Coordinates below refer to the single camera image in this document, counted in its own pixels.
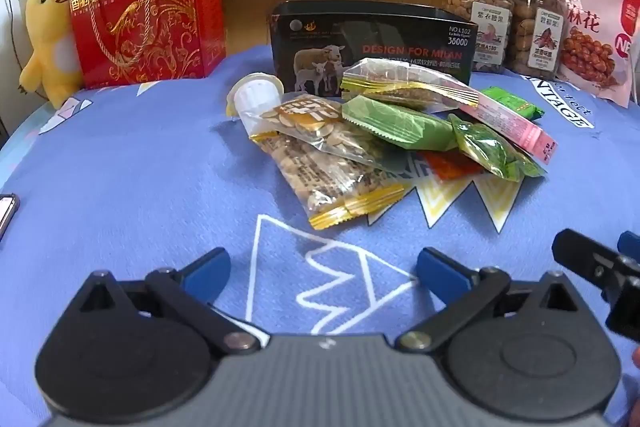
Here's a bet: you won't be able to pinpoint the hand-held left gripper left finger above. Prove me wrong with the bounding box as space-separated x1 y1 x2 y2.
75 247 262 354

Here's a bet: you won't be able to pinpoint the green pickled vegetable packet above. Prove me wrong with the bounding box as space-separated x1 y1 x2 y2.
448 113 549 183

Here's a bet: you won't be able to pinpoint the clear grain packet yellow edges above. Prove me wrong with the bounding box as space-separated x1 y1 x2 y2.
340 58 481 114

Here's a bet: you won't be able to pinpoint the yellow duck plush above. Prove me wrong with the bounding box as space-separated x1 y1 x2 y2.
19 0 87 108

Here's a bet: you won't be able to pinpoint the pecan jar gold lid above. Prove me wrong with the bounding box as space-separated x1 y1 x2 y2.
507 0 572 80

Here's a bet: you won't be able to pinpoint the small bright green packet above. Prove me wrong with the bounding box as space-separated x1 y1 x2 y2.
481 86 546 120

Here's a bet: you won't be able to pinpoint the red foil snack packet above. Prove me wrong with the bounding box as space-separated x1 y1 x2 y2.
420 149 487 180

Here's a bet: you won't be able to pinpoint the plain green snack packet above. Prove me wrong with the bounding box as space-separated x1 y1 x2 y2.
341 96 462 152

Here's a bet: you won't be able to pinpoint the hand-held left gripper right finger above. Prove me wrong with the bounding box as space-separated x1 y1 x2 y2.
396 247 588 354

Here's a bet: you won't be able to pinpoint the blue printed cloth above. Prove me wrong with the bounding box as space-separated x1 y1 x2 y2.
0 42 640 427

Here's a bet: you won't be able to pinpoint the red gift box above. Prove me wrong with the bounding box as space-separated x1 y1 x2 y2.
66 0 227 90

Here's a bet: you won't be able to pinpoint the clear peanut packet gold edge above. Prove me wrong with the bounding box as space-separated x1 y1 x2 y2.
272 133 407 231

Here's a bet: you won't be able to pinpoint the white jelly cup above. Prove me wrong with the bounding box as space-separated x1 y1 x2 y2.
226 73 284 134

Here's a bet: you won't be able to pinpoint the smartphone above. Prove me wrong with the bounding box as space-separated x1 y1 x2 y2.
0 193 21 242

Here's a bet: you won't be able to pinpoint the black sheep print box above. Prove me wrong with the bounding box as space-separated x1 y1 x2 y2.
271 0 474 98

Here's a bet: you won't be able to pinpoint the clear seed packet gold label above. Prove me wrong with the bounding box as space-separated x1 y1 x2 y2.
249 92 388 160

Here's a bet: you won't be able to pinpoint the long pink snack box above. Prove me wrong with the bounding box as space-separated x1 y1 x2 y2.
452 89 558 166

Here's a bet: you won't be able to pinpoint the pink snack bag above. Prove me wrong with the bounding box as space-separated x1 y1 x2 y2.
537 0 640 109

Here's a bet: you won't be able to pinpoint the cashew jar gold lid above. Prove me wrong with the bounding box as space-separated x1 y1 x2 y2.
444 0 516 74

